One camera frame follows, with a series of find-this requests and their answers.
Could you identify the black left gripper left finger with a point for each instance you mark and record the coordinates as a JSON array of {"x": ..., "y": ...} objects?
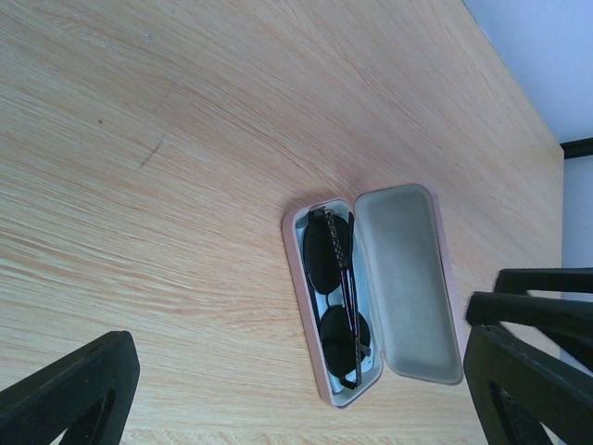
[{"x": 83, "y": 398}]

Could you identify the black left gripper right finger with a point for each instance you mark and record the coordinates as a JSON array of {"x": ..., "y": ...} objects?
[{"x": 520, "y": 392}]

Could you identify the black aviator sunglasses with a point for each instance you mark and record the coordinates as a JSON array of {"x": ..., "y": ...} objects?
[{"x": 327, "y": 254}]

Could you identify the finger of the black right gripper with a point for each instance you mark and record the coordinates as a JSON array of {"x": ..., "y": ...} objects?
[
  {"x": 520, "y": 281},
  {"x": 566, "y": 322}
]

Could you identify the black right corner frame post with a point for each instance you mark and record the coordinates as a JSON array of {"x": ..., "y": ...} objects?
[{"x": 578, "y": 148}]

